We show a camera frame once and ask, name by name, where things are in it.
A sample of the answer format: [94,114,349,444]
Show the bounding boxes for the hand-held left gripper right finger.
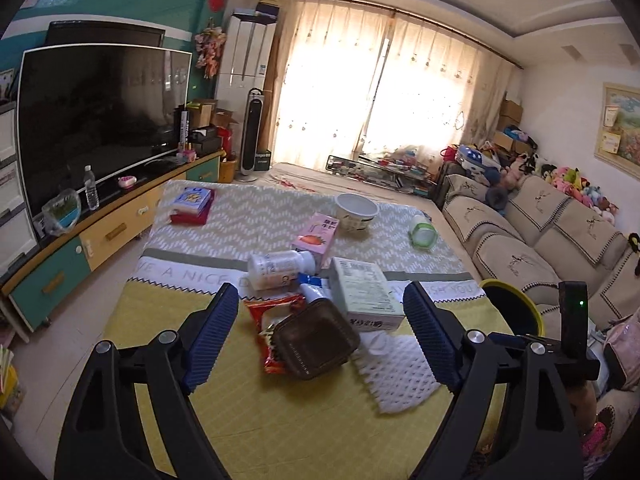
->
[402,280,583,480]

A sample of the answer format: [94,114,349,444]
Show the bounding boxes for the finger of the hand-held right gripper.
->
[487,331,533,350]

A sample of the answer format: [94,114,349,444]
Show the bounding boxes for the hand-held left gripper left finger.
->
[54,282,240,480]

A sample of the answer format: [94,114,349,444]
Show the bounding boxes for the yellow rimmed dark bin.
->
[480,278,544,341]

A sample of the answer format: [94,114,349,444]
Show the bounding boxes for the white foam net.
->
[352,331,454,414]

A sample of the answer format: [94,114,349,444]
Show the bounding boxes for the red snack packet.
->
[245,293,307,375]

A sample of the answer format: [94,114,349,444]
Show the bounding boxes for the green and white box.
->
[328,256,406,332]

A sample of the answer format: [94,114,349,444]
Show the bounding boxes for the white plastic bottle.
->
[248,250,317,291]

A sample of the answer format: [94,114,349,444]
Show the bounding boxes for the green lidded clear container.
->
[409,214,436,250]

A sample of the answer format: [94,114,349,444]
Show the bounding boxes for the brown plastic tray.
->
[272,298,361,380]

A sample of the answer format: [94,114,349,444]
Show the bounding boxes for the white tube with blue cap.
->
[298,272,337,307]

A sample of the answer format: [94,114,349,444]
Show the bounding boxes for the person's right hand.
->
[567,385,601,436]

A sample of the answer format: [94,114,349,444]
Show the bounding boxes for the beige sofa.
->
[431,160,640,471]

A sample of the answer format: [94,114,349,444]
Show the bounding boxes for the yellow and grey printed tablecloth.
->
[102,179,517,480]

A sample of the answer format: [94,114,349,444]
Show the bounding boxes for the blue and red book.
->
[169,185,216,225]

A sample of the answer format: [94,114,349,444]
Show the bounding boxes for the white paper bowl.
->
[334,193,380,235]

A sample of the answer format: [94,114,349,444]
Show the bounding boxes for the pink carton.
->
[291,212,340,269]

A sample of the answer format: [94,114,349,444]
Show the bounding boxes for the pile of plush toys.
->
[537,161,619,222]

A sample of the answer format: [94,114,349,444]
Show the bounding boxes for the green and yellow television cabinet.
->
[0,151,222,334]

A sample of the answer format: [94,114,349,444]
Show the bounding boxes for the dark neck pillow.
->
[484,184,509,209]

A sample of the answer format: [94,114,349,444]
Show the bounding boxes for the cluttered glass coffee table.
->
[325,151,442,197]

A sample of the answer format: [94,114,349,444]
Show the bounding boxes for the blue starred suitcase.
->
[456,144,485,169]

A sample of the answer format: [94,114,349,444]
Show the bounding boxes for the clear water bottle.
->
[83,165,100,211]

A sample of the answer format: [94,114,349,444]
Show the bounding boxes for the clear plastic bag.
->
[42,188,82,237]

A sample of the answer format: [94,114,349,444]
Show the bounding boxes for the black and white tower fan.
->
[236,88,264,184]

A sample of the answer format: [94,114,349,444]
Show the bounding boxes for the stack of cardboard boxes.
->
[496,99,537,157]

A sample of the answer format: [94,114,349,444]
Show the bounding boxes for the colourful paper stack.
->
[0,344,27,414]

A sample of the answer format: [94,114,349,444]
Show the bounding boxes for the sheer cream curtains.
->
[271,0,512,173]

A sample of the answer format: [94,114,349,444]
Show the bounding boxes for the large curved television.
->
[16,45,194,217]

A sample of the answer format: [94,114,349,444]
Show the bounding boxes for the white plastic drawer unit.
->
[0,102,40,274]

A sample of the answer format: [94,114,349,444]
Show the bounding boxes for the white refrigerator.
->
[215,14,279,111]

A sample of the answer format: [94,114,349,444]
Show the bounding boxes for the artificial flower bunch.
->
[193,26,224,79]

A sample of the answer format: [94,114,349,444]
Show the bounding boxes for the black flat monitor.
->
[46,20,166,52]

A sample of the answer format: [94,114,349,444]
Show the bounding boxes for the box atop air conditioner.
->
[232,0,281,24]

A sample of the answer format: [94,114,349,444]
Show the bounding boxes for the framed wall picture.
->
[594,82,640,181]

